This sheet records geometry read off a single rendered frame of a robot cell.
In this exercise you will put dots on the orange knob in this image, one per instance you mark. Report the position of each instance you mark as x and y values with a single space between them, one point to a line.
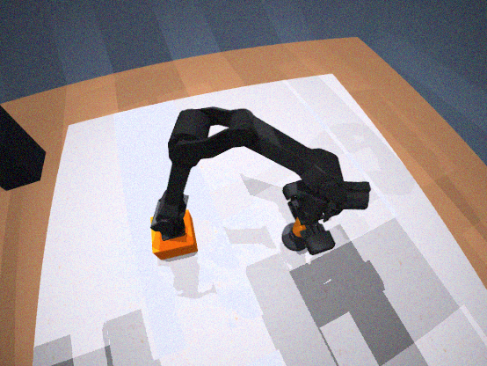
298 227

